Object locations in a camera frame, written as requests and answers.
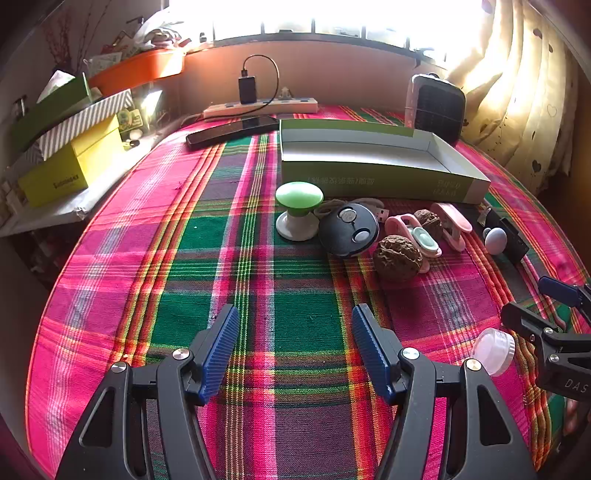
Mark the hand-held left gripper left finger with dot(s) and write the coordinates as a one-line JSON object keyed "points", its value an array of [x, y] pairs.
{"points": [[219, 355]]}

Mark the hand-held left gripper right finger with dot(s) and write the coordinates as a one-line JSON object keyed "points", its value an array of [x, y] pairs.
{"points": [[374, 355]]}

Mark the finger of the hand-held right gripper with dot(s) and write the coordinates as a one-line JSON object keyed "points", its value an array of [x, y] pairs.
{"points": [[526, 318], [558, 290]]}

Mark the white plastic cap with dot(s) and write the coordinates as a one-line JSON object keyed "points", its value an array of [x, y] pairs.
{"points": [[491, 348]]}

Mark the black rectangular device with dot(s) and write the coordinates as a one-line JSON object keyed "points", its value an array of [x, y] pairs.
{"points": [[516, 241]]}

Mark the white ball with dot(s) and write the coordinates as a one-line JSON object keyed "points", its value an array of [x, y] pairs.
{"points": [[496, 240]]}

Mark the large brown walnut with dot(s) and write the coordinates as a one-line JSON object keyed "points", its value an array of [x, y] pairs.
{"points": [[397, 261]]}

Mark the black round disc gadget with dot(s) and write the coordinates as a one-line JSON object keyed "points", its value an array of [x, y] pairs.
{"points": [[341, 240]]}

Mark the plain pink clip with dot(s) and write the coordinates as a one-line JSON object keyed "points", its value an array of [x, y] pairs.
{"points": [[455, 221]]}

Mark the pink clip with mint pad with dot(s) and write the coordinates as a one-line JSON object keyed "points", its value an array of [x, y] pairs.
{"points": [[427, 242]]}

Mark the small brown walnut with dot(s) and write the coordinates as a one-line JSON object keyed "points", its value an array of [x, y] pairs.
{"points": [[427, 220]]}

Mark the green white mushroom knob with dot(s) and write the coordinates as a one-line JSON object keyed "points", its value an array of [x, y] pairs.
{"points": [[298, 196]]}

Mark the green cardboard box tray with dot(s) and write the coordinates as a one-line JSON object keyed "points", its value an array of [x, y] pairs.
{"points": [[369, 152]]}

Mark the pink green plaid tablecloth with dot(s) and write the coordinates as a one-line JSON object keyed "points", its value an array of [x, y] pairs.
{"points": [[184, 258]]}

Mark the small heater with black grille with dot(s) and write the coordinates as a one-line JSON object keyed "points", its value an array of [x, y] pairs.
{"points": [[436, 110]]}

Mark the black smartphone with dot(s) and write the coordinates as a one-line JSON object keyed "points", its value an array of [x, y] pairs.
{"points": [[221, 131]]}

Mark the cream curtain with hearts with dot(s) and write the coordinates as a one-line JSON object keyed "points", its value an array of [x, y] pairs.
{"points": [[508, 69]]}

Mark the yellow cardboard box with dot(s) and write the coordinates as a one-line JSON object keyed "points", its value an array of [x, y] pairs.
{"points": [[92, 157]]}

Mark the green printed packet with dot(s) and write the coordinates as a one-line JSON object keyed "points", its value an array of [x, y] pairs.
{"points": [[129, 119]]}

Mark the white power strip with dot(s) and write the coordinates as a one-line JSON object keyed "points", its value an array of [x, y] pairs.
{"points": [[295, 105]]}

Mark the black charger adapter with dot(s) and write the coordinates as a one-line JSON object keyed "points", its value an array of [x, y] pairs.
{"points": [[247, 90]]}

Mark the grey plug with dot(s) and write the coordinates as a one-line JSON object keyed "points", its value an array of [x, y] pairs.
{"points": [[286, 92]]}

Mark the striped cardboard box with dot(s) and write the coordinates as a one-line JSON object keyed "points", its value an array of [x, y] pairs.
{"points": [[83, 120]]}

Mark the orange plastic tray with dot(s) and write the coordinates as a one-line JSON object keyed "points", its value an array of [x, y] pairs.
{"points": [[138, 71]]}

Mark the green tissue box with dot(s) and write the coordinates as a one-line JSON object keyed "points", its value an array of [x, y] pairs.
{"points": [[51, 108]]}

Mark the white tissue paper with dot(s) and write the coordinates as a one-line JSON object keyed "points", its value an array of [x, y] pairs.
{"points": [[55, 83]]}

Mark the white plastic bag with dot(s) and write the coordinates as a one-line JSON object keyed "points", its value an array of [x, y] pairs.
{"points": [[157, 27]]}

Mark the window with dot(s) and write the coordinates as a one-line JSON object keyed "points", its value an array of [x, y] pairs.
{"points": [[300, 14]]}

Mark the dried branches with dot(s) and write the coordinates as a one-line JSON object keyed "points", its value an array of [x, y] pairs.
{"points": [[60, 41]]}

